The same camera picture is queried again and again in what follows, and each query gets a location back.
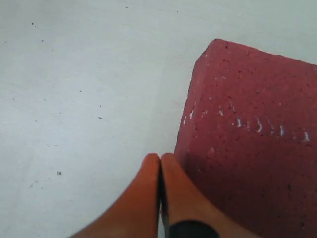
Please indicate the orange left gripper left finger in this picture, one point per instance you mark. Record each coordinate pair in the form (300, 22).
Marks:
(135, 214)

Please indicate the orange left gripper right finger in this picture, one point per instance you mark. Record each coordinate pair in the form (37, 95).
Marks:
(186, 213)

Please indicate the red brick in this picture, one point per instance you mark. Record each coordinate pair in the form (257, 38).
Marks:
(248, 138)

